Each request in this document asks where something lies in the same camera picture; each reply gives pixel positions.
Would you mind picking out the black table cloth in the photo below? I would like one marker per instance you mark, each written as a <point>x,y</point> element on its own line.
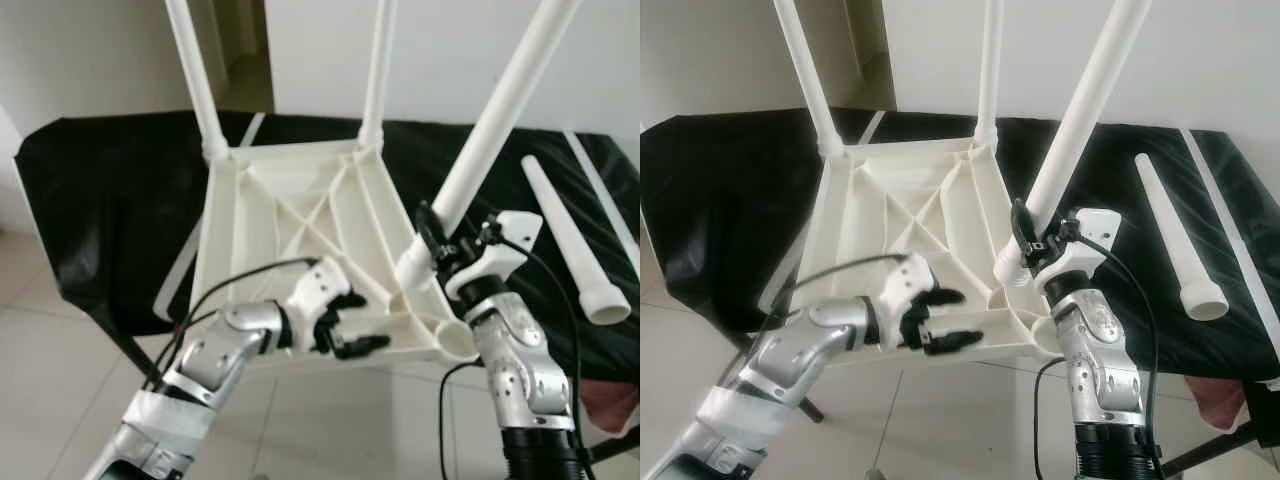
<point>100,200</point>
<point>720,200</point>

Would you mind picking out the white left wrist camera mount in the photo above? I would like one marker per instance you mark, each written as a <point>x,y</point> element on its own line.
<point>315,290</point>
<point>905,285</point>

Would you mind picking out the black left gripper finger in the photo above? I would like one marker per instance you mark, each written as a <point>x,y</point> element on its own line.
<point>955,345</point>
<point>945,298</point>
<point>351,301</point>
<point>365,347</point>

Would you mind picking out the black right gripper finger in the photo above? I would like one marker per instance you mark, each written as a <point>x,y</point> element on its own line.
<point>1024,232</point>
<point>430,235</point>

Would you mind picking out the white plastic table top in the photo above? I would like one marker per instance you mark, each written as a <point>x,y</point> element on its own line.
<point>910,185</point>
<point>300,185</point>

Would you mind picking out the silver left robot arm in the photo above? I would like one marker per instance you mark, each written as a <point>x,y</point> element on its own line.
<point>220,350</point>
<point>820,335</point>

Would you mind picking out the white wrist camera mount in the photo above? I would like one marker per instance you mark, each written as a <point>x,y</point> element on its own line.
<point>510,240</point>
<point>315,290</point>
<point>1090,240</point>
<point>905,285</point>

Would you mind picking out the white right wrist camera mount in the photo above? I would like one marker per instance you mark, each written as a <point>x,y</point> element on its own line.
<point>510,240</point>
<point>1090,240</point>

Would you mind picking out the pink soft object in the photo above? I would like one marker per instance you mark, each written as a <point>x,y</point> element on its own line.
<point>1215,402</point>
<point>605,405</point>

